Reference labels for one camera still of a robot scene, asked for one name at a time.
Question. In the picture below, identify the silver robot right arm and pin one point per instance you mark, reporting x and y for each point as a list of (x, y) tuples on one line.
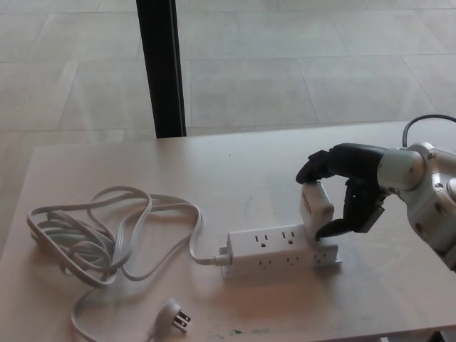
[(420, 185)]

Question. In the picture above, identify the white cube charger plug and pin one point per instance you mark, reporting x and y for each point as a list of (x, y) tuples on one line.
[(317, 206)]

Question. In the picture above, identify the white six-outlet power strip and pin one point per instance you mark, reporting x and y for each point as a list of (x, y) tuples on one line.
[(270, 251)]

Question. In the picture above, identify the black vertical post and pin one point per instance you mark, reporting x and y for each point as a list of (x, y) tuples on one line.
[(164, 71)]

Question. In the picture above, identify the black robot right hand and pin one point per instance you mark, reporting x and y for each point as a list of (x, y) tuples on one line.
[(360, 160)]

